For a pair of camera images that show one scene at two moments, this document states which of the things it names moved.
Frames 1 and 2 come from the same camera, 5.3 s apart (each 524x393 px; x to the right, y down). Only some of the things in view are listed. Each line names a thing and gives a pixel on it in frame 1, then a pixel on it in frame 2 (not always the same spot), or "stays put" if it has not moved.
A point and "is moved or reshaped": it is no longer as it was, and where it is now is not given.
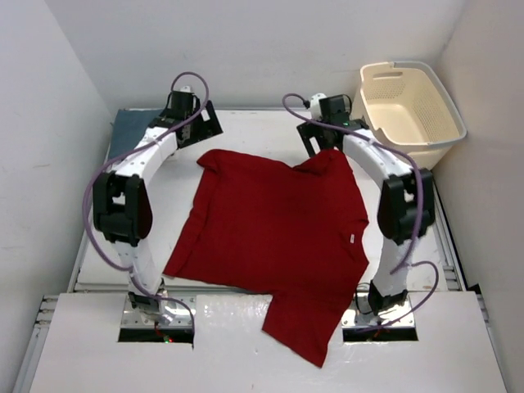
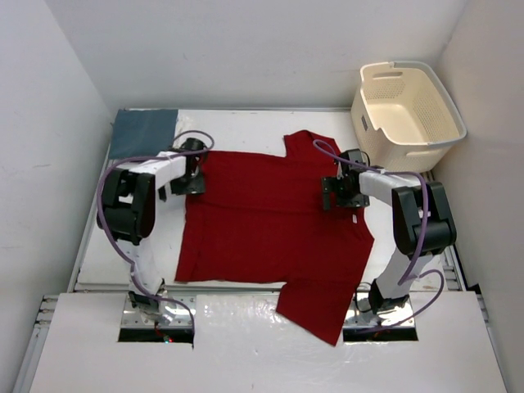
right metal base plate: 359,315 stays put
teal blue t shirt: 129,125 stays put
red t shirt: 293,233 is moved or reshaped
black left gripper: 208,128 to 192,187
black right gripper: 309,130 to 332,184
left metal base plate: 179,313 stays put
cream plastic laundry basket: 409,110 stays put
